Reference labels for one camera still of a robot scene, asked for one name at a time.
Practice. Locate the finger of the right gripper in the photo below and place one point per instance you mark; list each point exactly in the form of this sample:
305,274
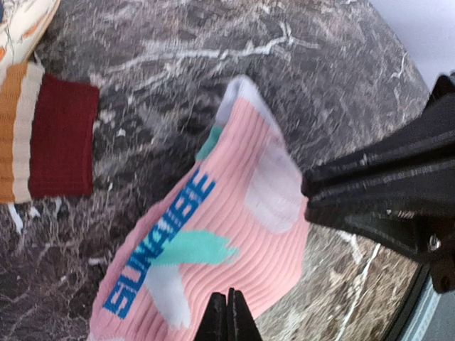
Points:
427,138
412,215

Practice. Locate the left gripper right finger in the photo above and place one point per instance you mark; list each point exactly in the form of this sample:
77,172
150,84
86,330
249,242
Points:
240,323

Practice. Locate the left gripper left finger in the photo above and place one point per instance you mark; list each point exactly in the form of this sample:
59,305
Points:
214,324

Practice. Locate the pink patterned sock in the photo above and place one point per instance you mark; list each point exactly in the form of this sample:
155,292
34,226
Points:
235,220

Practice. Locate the beige striped sock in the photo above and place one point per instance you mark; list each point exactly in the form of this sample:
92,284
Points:
46,135

